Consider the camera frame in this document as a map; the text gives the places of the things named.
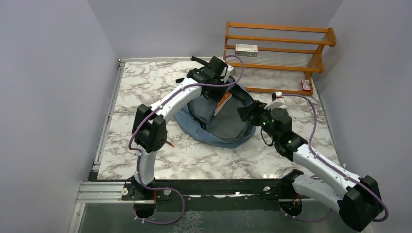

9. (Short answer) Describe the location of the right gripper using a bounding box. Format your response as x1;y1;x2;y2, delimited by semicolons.
237;100;279;142

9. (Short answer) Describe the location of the orange treehouse book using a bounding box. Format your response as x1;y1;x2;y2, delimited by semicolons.
213;92;232;117

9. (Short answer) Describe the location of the blue student backpack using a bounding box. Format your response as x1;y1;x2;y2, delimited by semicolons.
174;76;256;148

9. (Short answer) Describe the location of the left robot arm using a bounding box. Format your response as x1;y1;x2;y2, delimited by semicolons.
128;56;238;200

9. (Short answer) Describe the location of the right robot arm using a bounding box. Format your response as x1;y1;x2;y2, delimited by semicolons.
237;100;389;232

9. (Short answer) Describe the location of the white box on shelf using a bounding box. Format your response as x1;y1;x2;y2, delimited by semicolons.
235;44;258;57

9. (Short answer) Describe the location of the small red white box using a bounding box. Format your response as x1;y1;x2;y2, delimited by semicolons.
301;79;312;92

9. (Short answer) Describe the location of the wooden shelf rack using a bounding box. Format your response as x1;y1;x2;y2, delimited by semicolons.
224;21;337;96

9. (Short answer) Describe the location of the red pen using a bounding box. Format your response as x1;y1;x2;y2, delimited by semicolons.
166;141;175;147

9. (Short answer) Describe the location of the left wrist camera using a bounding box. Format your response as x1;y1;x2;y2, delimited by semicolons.
221;58;235;82

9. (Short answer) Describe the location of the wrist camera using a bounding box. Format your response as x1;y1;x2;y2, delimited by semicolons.
265;91;285;110
221;58;235;82

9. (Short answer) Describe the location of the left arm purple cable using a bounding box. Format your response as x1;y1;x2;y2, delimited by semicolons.
128;54;245;225

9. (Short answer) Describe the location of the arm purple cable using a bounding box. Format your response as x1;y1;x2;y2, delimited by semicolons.
279;93;390;224
128;54;245;225

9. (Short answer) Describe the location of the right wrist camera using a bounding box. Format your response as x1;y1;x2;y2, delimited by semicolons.
265;91;285;110

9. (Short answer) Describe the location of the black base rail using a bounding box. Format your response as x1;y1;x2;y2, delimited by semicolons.
88;172;323;213

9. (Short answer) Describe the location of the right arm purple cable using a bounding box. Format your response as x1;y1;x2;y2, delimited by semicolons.
279;93;390;224

